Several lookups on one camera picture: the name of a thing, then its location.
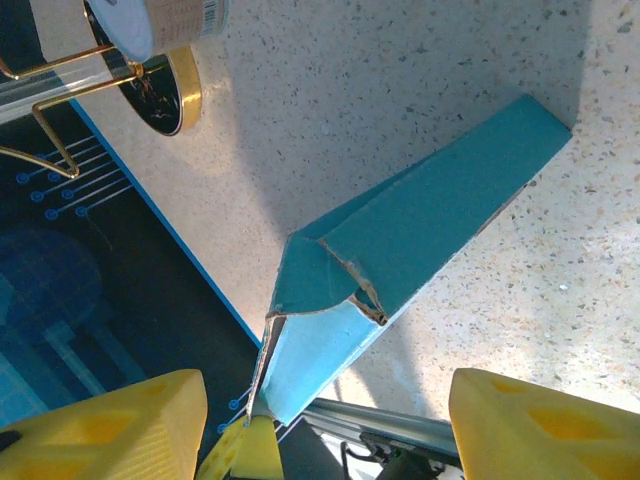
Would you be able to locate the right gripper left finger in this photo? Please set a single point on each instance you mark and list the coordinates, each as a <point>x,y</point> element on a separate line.
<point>125,435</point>

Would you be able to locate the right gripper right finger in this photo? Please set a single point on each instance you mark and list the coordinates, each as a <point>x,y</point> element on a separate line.
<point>540,435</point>

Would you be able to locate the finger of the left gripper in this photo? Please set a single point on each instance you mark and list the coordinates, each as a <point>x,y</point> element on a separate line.
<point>255,450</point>

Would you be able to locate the blue paper box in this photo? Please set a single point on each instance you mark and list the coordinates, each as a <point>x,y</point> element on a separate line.
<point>425,200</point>

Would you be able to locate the beige can with white lid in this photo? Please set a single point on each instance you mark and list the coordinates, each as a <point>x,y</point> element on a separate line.
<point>175,25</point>

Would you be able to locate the aluminium frame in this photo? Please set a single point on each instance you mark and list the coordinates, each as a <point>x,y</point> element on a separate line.
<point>380,417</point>

